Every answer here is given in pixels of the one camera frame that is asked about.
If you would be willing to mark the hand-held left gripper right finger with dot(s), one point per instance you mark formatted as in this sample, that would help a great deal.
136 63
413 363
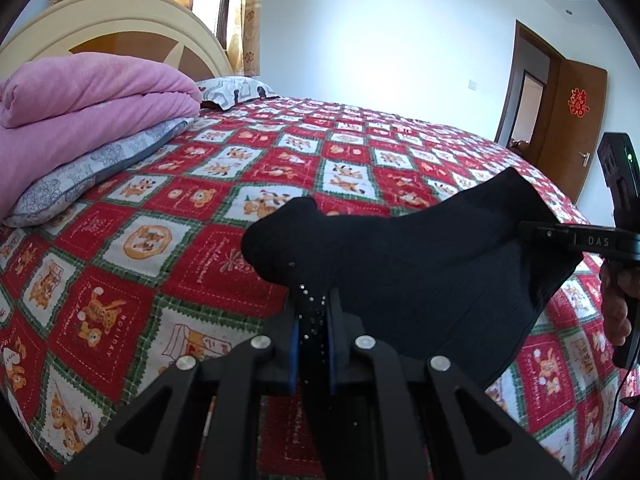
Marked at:
332 360

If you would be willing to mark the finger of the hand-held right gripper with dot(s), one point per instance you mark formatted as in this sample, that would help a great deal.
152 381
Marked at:
547 236

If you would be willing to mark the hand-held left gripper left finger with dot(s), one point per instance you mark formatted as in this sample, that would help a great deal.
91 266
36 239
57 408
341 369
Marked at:
294 360

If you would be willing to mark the black pants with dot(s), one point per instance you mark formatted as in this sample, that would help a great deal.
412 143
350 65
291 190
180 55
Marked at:
400 260

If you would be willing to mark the person's right hand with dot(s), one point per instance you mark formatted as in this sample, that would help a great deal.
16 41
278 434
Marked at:
612 305

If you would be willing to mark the brown wooden door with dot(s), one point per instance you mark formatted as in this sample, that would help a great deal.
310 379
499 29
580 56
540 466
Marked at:
565 135

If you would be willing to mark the red paper door decoration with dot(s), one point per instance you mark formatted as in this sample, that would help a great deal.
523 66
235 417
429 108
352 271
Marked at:
578 102

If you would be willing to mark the red checkered printed blanket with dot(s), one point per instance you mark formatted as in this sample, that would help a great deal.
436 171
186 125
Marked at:
200 260

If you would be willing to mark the grey patterned pillow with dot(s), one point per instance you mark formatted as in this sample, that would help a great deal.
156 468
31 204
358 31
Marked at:
100 165

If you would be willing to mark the white patterned pillow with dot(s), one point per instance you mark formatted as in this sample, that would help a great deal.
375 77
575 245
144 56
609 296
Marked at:
235 91

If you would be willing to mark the folded pink blanket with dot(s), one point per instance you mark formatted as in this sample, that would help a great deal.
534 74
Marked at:
90 100

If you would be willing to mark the yellow patterned curtain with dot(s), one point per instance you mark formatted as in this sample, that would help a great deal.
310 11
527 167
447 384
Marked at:
250 20

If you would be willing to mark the window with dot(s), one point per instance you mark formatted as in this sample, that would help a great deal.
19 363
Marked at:
226 5

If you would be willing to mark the cream wooden headboard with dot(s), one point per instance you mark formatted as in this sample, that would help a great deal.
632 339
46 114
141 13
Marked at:
125 16

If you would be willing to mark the brown door frame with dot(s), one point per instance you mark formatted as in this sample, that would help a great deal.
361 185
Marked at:
507 90

